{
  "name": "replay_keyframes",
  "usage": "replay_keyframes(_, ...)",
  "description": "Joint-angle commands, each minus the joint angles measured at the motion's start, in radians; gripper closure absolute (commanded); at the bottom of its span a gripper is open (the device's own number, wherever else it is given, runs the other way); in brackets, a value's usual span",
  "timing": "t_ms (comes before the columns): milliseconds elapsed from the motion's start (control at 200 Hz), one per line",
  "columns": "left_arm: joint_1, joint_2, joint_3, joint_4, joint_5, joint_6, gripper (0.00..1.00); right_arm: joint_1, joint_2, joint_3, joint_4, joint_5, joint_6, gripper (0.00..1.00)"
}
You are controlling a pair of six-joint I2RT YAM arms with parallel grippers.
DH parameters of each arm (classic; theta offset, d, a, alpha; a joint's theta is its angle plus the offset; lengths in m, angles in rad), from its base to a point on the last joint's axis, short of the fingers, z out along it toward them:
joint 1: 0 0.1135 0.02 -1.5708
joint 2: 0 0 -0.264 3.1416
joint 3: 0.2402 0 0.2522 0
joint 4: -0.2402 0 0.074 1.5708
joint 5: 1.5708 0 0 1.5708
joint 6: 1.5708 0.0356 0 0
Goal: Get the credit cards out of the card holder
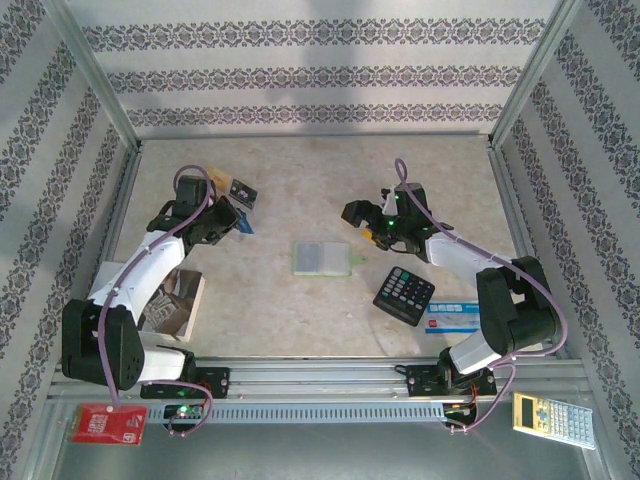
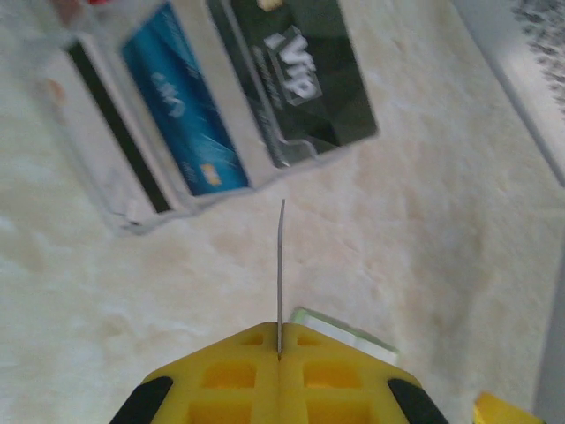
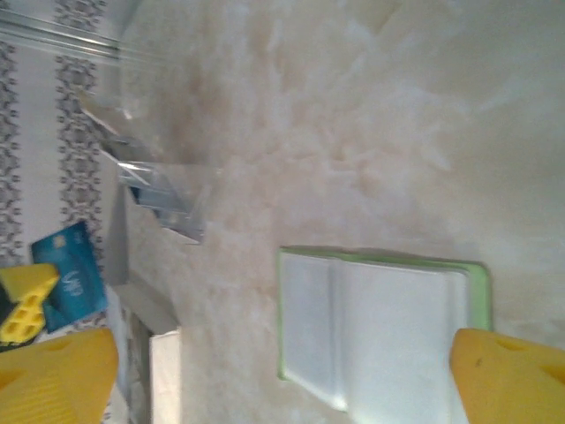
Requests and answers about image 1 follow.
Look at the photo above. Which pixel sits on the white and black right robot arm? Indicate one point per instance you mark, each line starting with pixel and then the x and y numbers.
pixel 450 255

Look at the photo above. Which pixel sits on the black card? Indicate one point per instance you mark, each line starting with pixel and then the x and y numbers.
pixel 243 194

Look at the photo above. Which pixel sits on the red packet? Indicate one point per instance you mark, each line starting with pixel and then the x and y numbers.
pixel 100 425

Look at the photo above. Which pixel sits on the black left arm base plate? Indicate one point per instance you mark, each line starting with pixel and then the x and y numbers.
pixel 217 382

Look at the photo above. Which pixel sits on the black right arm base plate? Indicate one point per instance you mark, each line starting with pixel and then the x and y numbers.
pixel 420 380

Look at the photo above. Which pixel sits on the aluminium frame post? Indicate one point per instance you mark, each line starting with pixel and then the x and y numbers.
pixel 90 65
pixel 539 65

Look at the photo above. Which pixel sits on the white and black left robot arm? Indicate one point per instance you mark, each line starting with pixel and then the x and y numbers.
pixel 150 265

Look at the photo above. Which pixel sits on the book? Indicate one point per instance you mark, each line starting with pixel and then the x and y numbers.
pixel 175 300

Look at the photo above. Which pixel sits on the black calculator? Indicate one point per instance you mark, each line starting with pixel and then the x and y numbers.
pixel 402 295

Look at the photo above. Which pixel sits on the blue credit card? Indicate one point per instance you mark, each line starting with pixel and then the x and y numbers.
pixel 245 225

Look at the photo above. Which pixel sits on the blue and white box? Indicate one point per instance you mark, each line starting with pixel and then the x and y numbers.
pixel 450 317

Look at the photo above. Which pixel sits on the aluminium side rail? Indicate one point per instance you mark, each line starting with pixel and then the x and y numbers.
pixel 511 200
pixel 121 200

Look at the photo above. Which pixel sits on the small circuit board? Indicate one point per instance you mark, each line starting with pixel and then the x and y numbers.
pixel 182 411
pixel 457 411

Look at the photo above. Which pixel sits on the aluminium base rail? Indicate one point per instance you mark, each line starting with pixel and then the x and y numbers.
pixel 320 372

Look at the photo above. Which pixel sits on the aluminium back rail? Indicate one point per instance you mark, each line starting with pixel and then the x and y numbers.
pixel 315 135

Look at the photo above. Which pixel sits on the gold card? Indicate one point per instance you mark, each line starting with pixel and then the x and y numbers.
pixel 223 176

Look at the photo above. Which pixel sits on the green card holder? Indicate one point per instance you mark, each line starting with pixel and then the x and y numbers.
pixel 332 260

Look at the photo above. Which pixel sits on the yellow and grey scientific calculator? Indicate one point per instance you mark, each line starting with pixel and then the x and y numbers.
pixel 550 419

